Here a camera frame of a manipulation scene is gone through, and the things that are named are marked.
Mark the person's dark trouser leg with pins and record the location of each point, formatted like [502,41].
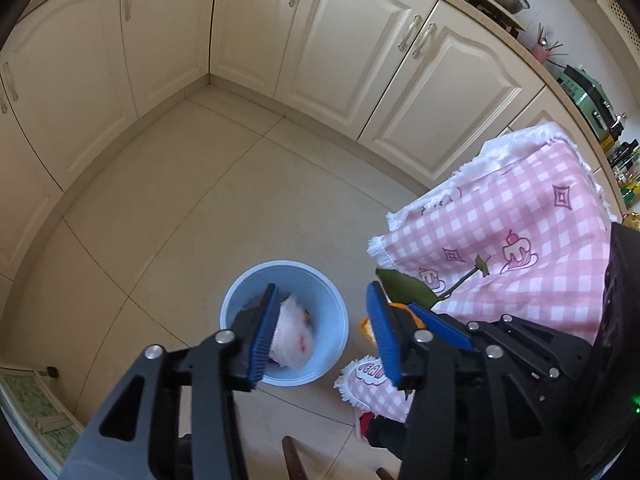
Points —
[390,435]

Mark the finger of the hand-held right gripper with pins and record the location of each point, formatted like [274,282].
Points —
[440,325]

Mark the white plastic bag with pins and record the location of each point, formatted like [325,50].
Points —
[292,332]

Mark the cream kitchen cabinets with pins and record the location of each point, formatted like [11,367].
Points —
[350,35]

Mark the green patterned mat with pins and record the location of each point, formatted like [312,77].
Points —
[25,400]

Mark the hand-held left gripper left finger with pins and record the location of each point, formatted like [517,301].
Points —
[262,340]

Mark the pink utensil holder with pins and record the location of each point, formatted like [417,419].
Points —
[547,40]
[540,51]

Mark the black door stopper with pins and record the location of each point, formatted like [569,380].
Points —
[51,373]

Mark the paper scrap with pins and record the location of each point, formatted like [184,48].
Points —
[50,423]

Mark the wooden chair leg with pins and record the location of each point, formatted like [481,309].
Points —
[295,460]
[385,475]

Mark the green leaf with stem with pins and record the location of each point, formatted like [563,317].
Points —
[405,285]

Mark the row of condiment bottles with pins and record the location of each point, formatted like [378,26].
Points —
[627,165]

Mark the pink checked tablecloth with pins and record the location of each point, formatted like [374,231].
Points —
[525,200]

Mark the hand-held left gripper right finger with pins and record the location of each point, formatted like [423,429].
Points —
[382,330]

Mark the light blue plastic bin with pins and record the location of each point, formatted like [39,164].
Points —
[330,310]

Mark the white radiator cover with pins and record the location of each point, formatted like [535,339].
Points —
[615,15]

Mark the green kitchen appliance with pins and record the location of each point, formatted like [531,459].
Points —
[582,90]

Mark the red white slipper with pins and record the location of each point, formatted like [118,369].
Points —
[364,422]

